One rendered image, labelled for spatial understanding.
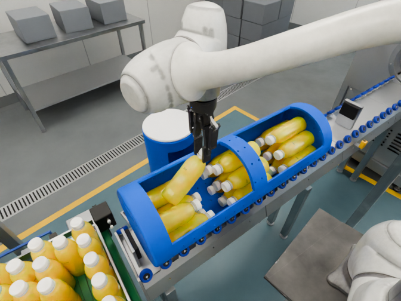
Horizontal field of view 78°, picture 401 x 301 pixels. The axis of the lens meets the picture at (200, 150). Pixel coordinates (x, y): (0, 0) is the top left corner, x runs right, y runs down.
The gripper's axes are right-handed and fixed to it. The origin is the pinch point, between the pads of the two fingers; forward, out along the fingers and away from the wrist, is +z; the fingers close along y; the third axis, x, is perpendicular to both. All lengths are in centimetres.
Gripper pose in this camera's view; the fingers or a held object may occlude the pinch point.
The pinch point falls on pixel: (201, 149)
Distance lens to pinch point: 79.5
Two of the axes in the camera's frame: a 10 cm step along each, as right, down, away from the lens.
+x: -8.2, 4.0, -4.2
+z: -0.1, 7.2, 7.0
